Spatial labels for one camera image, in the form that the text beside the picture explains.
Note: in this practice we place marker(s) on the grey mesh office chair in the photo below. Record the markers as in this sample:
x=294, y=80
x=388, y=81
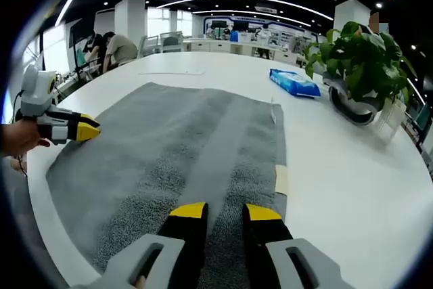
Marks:
x=172, y=42

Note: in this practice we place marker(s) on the white background counter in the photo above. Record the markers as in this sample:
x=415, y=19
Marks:
x=216, y=45

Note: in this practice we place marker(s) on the person's grey clothing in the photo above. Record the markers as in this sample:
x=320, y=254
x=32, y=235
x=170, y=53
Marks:
x=20, y=201

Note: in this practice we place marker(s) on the green potted plant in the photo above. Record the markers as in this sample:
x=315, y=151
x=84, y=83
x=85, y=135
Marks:
x=365, y=59

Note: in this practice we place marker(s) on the person's left hand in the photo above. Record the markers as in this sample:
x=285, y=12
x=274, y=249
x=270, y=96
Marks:
x=20, y=136

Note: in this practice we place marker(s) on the person's right hand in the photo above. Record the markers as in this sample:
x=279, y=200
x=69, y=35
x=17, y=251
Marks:
x=140, y=283

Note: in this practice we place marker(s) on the blue wipes packet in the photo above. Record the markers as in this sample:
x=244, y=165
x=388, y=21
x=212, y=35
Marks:
x=294, y=82

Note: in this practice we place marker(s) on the grey towel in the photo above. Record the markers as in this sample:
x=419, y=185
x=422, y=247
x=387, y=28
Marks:
x=135, y=140

